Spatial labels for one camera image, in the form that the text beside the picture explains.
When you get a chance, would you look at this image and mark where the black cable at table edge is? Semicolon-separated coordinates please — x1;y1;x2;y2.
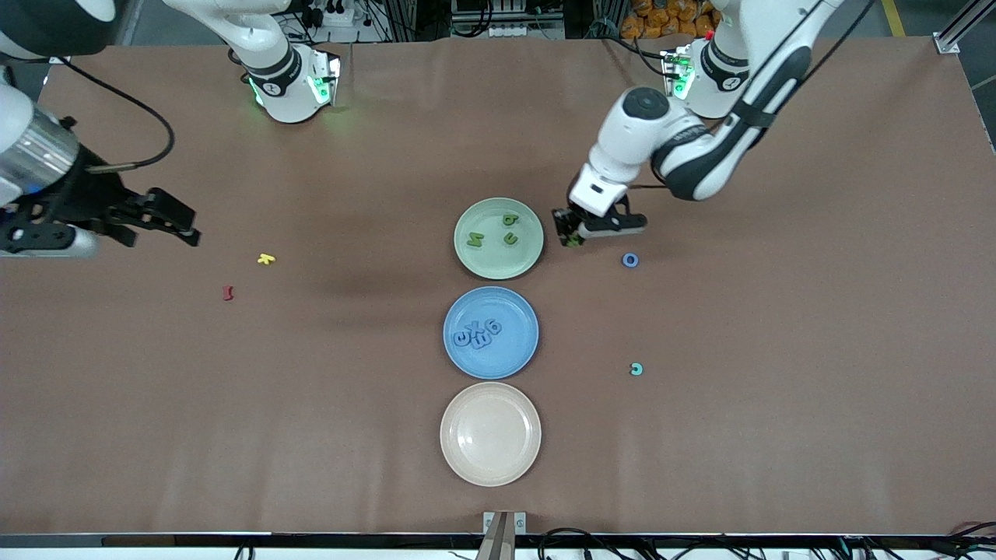
537;527;623;560

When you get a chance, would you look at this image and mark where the blue round plate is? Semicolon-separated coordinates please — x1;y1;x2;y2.
443;286;540;380

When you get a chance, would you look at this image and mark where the bag of orange objects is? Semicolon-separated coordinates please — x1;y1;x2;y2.
621;0;717;40

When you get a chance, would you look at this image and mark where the long power strip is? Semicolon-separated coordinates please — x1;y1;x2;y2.
451;19;565;40

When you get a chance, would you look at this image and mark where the green round plate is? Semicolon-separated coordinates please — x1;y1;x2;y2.
454;197;545;281

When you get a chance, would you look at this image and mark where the aluminium frame post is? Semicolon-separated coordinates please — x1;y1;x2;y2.
934;0;996;55

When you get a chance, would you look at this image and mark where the beige round plate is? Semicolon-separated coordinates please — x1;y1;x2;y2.
440;381;542;488

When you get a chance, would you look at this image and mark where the white power strip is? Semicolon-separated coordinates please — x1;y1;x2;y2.
311;0;366;28

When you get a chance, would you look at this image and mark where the table edge rail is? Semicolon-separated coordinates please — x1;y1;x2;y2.
0;533;996;560

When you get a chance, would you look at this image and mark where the short aluminium profile bracket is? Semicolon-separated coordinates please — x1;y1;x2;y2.
482;511;528;560

